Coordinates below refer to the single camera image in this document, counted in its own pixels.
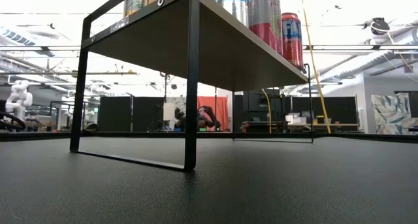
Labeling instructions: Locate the white pink soda can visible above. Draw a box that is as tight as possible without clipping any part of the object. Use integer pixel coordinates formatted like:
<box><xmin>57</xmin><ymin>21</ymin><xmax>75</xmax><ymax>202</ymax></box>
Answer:
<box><xmin>248</xmin><ymin>0</ymin><xmax>284</xmax><ymax>57</ymax></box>

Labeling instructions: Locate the black aluminium table frame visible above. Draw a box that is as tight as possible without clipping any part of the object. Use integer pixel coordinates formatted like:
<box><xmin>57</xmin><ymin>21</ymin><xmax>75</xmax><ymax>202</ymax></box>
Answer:
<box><xmin>0</xmin><ymin>131</ymin><xmax>418</xmax><ymax>144</ymax></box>

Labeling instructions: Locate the white sign board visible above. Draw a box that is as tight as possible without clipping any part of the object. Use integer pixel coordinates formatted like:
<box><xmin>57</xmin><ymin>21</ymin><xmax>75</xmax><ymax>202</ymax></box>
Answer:
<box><xmin>163</xmin><ymin>102</ymin><xmax>176</xmax><ymax>121</ymax></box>

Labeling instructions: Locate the red soda can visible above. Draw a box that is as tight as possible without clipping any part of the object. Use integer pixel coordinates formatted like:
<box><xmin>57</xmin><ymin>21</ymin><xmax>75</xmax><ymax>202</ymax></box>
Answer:
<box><xmin>281</xmin><ymin>12</ymin><xmax>304</xmax><ymax>70</ymax></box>

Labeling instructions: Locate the black vacuum hose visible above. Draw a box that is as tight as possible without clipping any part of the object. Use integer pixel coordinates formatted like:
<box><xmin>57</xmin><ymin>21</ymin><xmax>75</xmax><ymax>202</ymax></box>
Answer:
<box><xmin>0</xmin><ymin>110</ymin><xmax>27</xmax><ymax>132</ymax></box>

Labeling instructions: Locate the black ceiling camera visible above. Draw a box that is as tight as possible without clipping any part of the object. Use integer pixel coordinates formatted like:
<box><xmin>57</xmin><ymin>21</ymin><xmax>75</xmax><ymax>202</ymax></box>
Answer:
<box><xmin>370</xmin><ymin>17</ymin><xmax>391</xmax><ymax>35</ymax></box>

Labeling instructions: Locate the distant wooden table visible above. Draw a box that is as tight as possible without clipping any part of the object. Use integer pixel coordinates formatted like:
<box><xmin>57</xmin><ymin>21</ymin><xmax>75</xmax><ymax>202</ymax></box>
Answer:
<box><xmin>243</xmin><ymin>121</ymin><xmax>360</xmax><ymax>133</ymax></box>

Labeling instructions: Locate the black partition panel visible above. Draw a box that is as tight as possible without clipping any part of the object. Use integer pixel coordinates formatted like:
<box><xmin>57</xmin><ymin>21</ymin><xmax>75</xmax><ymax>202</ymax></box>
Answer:
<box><xmin>97</xmin><ymin>95</ymin><xmax>165</xmax><ymax>133</ymax></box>
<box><xmin>290</xmin><ymin>95</ymin><xmax>357</xmax><ymax>124</ymax></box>

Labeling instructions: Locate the leaf print fabric panel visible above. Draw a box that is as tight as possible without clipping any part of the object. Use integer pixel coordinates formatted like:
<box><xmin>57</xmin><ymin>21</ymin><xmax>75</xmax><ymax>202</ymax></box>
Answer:
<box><xmin>371</xmin><ymin>92</ymin><xmax>418</xmax><ymax>135</ymax></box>

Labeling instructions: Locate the white storage box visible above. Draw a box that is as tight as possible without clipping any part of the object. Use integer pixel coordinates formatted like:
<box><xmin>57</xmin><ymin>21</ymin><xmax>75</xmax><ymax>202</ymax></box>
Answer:
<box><xmin>285</xmin><ymin>112</ymin><xmax>308</xmax><ymax>125</ymax></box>

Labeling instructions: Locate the red orange cloth backdrop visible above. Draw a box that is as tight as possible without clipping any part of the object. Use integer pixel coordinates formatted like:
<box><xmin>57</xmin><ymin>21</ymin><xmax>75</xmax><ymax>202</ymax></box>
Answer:
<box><xmin>197</xmin><ymin>95</ymin><xmax>230</xmax><ymax>133</ymax></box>

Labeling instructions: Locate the wooden shelf with black frame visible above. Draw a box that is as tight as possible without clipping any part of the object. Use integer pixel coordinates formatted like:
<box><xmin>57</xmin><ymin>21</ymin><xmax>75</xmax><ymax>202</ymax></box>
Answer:
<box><xmin>69</xmin><ymin>0</ymin><xmax>314</xmax><ymax>172</ymax></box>

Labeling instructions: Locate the black table mat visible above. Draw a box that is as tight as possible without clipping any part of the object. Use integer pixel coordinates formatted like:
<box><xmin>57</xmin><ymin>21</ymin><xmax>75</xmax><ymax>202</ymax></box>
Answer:
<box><xmin>0</xmin><ymin>135</ymin><xmax>418</xmax><ymax>224</ymax></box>

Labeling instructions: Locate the orange hanging cable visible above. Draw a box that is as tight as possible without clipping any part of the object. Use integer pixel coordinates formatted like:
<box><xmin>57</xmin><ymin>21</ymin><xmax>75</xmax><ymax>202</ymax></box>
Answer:
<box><xmin>261</xmin><ymin>88</ymin><xmax>272</xmax><ymax>134</ymax></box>

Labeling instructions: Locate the black cabinet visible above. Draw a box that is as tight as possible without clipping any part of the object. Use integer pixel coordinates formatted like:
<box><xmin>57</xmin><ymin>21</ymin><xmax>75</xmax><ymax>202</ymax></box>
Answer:
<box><xmin>242</xmin><ymin>89</ymin><xmax>285</xmax><ymax>123</ymax></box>

